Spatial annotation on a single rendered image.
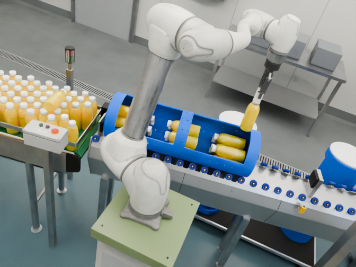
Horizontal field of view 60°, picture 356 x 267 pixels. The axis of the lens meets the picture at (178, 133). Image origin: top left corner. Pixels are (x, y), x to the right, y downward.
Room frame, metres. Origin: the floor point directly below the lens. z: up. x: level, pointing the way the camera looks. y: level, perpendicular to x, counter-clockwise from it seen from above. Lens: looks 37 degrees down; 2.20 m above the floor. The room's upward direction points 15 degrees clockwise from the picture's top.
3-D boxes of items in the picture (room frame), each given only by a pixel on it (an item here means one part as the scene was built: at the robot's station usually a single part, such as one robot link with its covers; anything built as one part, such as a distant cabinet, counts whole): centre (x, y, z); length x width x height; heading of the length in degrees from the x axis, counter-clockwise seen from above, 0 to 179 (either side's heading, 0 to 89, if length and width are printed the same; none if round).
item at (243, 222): (1.39, -0.59, 0.31); 0.06 x 0.06 x 0.63; 89
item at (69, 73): (1.85, 0.84, 0.55); 0.04 x 0.04 x 1.10; 89
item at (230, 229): (1.53, -0.59, 0.31); 0.06 x 0.06 x 0.63; 89
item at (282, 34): (1.47, -0.34, 1.81); 0.13 x 0.11 x 0.16; 52
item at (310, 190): (1.45, -0.87, 1.00); 0.10 x 0.04 x 0.15; 179
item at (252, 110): (1.46, -0.36, 1.35); 0.07 x 0.07 x 0.19
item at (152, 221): (0.89, 0.03, 1.09); 0.22 x 0.18 x 0.06; 84
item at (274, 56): (1.46, -0.35, 1.70); 0.09 x 0.09 x 0.06
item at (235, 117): (1.86, -0.39, 1.03); 0.28 x 0.28 x 0.01
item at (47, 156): (1.19, 0.67, 0.50); 0.04 x 0.04 x 1.00; 89
